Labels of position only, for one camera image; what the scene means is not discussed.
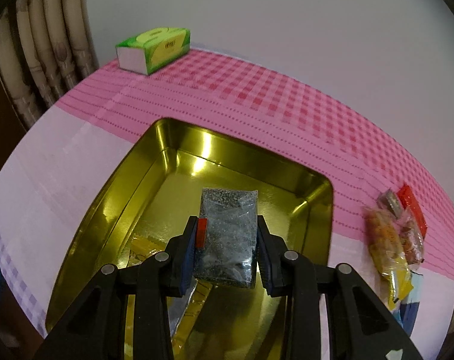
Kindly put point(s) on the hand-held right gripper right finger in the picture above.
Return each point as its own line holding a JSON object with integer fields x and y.
{"x": 265, "y": 262}

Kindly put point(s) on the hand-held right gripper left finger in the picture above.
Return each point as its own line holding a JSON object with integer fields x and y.
{"x": 188, "y": 258}

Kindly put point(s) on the grey speckled snack packet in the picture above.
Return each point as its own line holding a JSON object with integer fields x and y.
{"x": 227, "y": 232}

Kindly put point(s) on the gold metal tin box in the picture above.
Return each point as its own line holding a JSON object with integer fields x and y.
{"x": 99, "y": 213}

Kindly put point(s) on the silver foil packet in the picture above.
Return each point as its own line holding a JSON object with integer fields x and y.
{"x": 180, "y": 307}

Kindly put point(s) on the yellow clear snack packet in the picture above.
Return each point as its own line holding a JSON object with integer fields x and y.
{"x": 386, "y": 243}

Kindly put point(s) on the small silver brown packet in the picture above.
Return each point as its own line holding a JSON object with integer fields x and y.
{"x": 391, "y": 202}

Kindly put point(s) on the red clear snack packet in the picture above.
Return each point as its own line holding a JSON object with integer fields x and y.
{"x": 412, "y": 232}

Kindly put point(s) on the blue white snack packet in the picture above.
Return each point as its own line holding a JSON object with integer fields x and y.
{"x": 408, "y": 307}

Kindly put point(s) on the pink checked tablecloth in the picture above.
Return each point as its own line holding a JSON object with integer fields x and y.
{"x": 249, "y": 101}

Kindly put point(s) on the green tissue box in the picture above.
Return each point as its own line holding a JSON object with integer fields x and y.
{"x": 155, "y": 48}

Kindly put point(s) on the beige patterned curtain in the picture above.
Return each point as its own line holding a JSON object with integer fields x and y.
{"x": 43, "y": 45}

